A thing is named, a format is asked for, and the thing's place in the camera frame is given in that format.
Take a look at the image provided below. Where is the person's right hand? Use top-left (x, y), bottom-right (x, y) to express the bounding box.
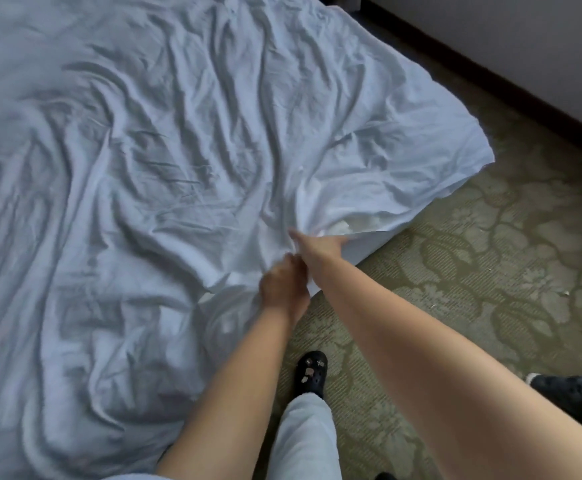
top-left (287, 229), bottom-right (350, 286)

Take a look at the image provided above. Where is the person's left hand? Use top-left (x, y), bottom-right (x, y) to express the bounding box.
top-left (259, 253), bottom-right (312, 326)

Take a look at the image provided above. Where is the white duvet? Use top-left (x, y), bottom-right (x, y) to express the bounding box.
top-left (0, 0), bottom-right (496, 480)

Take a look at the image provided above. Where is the person's left forearm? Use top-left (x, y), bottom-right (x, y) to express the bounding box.
top-left (155, 309), bottom-right (297, 480)

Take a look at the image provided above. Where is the person's right forearm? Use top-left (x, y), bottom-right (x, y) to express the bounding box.
top-left (316, 257), bottom-right (582, 480)

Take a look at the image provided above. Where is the person's black right shoe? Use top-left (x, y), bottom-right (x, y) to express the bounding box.
top-left (293, 349), bottom-right (330, 401)

